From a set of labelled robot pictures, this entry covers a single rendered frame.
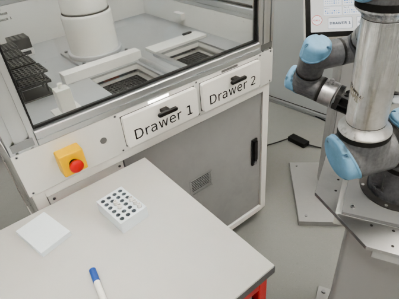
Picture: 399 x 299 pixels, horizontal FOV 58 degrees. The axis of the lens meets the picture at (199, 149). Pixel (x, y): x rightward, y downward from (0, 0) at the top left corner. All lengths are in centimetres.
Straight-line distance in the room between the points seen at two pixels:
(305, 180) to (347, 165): 135
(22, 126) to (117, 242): 39
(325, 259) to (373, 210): 88
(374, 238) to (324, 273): 88
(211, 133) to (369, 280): 74
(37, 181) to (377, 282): 105
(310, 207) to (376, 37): 142
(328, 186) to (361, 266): 27
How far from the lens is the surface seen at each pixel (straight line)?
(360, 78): 80
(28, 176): 111
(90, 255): 97
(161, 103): 118
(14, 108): 102
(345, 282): 130
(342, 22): 161
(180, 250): 92
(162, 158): 132
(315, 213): 203
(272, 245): 190
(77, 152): 107
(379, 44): 76
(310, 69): 104
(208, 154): 147
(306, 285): 179
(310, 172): 227
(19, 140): 105
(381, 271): 122
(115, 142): 117
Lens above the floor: 148
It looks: 36 degrees down
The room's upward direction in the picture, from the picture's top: 6 degrees counter-clockwise
